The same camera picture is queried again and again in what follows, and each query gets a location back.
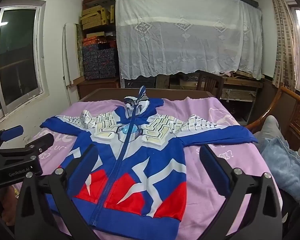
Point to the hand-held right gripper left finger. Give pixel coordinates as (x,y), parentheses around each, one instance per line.
(88,163)

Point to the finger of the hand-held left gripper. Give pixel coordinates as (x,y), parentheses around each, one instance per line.
(41,142)
(13,132)

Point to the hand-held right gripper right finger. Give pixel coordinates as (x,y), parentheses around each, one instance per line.
(211,166)

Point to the blue red zip hoodie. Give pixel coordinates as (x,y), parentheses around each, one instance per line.
(150,160)

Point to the pink printed blanket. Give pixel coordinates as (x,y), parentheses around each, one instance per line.
(185,110)

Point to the brown table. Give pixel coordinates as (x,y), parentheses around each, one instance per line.
(110,93)

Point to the light blue towel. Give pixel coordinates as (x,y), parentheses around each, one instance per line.
(285,167)

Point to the low wooden cabinet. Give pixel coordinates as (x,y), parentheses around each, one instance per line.
(97,86)

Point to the dark wooden chair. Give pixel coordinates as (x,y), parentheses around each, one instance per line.
(211,81)

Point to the brown cardboard box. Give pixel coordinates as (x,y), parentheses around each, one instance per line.
(185,82)

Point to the wooden bench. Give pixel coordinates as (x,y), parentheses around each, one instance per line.
(240,82)

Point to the white board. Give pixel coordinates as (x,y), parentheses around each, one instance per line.
(71,52)

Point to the green patterned panel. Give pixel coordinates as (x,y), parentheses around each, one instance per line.
(79,52)

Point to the white lace cloth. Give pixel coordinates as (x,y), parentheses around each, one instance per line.
(180,42)

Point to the checkered curtain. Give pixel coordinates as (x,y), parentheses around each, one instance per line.
(285,42)

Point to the window with white frame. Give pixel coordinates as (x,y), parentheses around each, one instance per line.
(17,55)

